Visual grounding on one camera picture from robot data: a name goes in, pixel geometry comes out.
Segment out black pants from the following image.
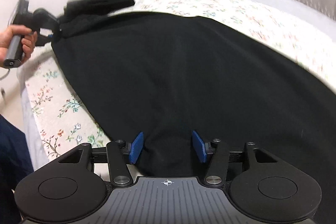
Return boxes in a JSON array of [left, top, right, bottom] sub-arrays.
[[51, 0, 336, 224]]

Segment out person's left hand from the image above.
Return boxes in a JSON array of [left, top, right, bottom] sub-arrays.
[[1, 24, 38, 68]]

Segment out floral white bed mat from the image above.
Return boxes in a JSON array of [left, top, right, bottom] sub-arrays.
[[24, 0, 336, 162]]

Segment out dark blue trouser leg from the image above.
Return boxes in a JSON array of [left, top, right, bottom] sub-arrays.
[[1, 117, 34, 223]]

